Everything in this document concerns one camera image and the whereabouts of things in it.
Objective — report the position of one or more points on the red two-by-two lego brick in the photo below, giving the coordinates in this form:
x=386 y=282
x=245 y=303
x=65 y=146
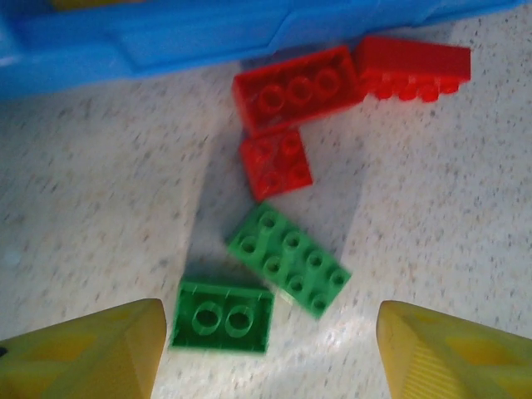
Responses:
x=276 y=168

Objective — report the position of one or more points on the green two-by-four lego brick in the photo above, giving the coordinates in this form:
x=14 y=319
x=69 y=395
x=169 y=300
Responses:
x=291 y=259

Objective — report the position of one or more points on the blue three-compartment plastic bin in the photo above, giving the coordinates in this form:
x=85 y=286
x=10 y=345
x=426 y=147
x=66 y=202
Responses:
x=83 y=54

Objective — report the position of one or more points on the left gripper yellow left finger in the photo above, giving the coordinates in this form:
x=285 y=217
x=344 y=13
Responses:
x=75 y=365

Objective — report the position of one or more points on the green two-by-three lego brick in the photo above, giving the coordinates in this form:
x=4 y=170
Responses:
x=222 y=318

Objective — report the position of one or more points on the red long lego brick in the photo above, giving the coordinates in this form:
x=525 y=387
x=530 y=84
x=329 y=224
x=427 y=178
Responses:
x=295 y=89

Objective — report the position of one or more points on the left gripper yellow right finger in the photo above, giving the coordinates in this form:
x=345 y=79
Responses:
x=461 y=365

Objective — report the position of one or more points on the red sloped long lego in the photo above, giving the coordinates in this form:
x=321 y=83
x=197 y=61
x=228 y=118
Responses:
x=411 y=68

